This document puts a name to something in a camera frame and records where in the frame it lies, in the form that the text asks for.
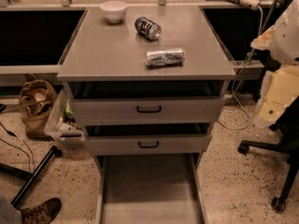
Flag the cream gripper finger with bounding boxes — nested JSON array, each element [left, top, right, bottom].
[[253, 65, 299, 128]]

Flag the silver redbull can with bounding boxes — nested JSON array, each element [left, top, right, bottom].
[[145, 48, 185, 67]]

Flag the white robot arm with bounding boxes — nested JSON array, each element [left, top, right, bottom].
[[250, 0, 299, 128]]

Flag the grey middle drawer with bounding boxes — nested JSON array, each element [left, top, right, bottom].
[[86, 134, 211, 156]]

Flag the grey drawer cabinet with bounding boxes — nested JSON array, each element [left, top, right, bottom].
[[58, 6, 235, 156]]

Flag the blue pepsi can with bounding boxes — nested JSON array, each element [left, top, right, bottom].
[[135, 17, 162, 41]]

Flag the grey top drawer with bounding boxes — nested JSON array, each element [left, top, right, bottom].
[[72, 97, 225, 126]]

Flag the grey open bottom drawer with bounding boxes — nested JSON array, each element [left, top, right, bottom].
[[95, 154, 208, 224]]

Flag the black office chair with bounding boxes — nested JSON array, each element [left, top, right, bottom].
[[238, 97, 299, 212]]

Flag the white ceramic bowl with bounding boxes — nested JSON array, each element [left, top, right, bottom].
[[100, 1, 128, 23]]

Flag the clear plastic storage bin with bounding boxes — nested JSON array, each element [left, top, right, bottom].
[[44, 90, 85, 147]]

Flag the tan canvas bag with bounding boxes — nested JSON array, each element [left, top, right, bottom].
[[19, 74, 58, 139]]

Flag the brown suede shoe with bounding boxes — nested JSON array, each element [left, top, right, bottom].
[[21, 198, 62, 224]]

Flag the black tripod leg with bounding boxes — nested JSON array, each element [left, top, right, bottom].
[[0, 146, 63, 207]]

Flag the white cable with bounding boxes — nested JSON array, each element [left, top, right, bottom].
[[217, 5, 265, 133]]

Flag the black floor cable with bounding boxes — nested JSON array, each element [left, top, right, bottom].
[[0, 121, 36, 173]]

